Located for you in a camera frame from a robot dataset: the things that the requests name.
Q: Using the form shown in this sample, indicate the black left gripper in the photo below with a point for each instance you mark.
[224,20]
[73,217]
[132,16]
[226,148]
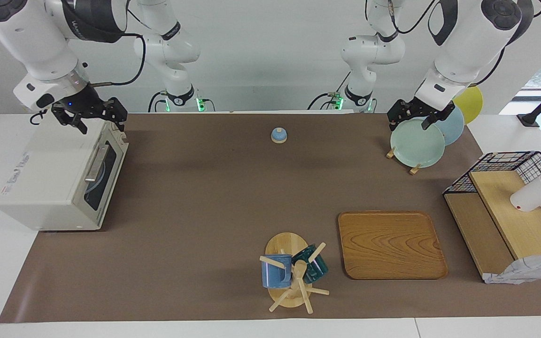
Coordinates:
[416,109]

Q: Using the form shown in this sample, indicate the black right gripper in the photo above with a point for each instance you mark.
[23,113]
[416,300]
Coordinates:
[87,105]

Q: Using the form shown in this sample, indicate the light blue plate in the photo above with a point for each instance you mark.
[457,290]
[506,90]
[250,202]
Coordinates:
[99,176]

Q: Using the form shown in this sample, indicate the glass oven door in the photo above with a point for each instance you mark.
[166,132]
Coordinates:
[111,188]

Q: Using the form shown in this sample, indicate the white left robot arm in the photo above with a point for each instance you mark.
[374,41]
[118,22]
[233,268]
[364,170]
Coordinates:
[467,47]

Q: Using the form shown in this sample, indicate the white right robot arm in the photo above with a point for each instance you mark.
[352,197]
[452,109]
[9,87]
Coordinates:
[40,47]

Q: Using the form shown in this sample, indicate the white toaster oven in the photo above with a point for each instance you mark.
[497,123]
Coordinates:
[45,178]

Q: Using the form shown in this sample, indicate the mint green plate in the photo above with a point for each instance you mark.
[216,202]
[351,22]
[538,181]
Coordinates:
[416,145]

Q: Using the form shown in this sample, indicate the wooden plate rack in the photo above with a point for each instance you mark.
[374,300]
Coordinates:
[390,153]

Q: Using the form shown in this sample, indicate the pale blue upright plate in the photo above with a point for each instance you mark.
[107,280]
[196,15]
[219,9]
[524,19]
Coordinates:
[454,130]

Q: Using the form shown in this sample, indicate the yellow plate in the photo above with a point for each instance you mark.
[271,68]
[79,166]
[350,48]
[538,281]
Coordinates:
[470,103]

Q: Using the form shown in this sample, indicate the brown wooden tray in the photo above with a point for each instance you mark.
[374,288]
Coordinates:
[392,246]

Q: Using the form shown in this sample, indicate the dark wooden shelf board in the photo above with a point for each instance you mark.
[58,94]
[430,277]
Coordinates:
[477,234]

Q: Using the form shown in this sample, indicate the blue call bell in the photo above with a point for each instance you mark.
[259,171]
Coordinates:
[279,136]

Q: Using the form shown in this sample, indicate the brown table mat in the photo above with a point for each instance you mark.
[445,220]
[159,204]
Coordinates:
[204,211]

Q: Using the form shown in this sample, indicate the white cup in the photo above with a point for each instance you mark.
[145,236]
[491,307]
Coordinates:
[531,195]

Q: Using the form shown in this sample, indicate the light wooden board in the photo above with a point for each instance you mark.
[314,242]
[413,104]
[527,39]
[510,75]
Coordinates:
[519,220]

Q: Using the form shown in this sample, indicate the dark teal mug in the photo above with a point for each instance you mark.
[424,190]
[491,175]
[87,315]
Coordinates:
[315,270]

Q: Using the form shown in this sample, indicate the wooden mug tree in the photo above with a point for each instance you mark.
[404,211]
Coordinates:
[282,244]

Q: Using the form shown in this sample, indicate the checkered grey cloth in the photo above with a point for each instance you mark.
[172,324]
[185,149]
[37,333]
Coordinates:
[529,270]

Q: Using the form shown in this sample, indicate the blue mug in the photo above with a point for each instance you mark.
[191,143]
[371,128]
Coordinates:
[275,274]

